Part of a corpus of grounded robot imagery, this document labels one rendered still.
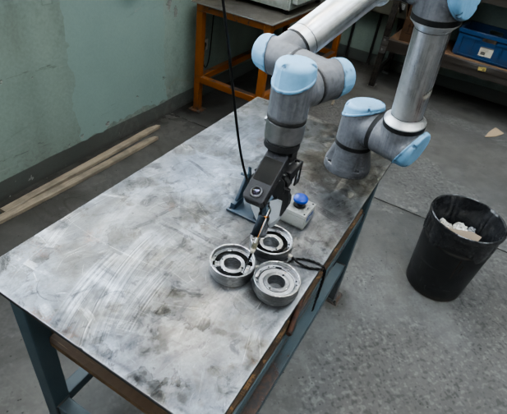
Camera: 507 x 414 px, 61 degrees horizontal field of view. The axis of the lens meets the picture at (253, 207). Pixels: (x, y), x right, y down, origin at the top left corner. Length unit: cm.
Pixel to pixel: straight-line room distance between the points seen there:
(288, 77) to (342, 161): 66
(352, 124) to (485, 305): 138
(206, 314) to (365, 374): 109
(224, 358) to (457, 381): 135
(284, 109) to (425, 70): 49
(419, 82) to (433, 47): 9
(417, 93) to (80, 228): 90
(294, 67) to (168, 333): 55
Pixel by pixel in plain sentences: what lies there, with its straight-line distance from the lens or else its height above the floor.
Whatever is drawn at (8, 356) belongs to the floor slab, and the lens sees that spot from 193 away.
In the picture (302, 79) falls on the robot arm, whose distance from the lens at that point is 76.
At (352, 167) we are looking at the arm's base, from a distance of 138.
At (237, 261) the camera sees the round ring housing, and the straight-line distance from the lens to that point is 100.
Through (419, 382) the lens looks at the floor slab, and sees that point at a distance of 199.
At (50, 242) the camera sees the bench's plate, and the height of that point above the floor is 80.
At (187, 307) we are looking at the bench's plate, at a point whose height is 80.
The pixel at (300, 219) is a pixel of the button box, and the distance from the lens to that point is 113.
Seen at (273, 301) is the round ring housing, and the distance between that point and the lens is 93.
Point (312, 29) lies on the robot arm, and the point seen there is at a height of 129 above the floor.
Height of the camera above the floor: 154
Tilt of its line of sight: 38 degrees down
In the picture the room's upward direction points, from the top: 9 degrees clockwise
